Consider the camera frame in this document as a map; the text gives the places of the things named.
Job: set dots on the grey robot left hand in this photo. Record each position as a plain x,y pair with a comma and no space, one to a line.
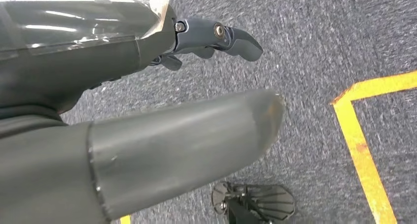
146,157

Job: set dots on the black robot left foot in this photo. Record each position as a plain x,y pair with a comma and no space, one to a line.
267,203

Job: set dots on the yellow floor tape square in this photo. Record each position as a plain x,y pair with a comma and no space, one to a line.
358,150

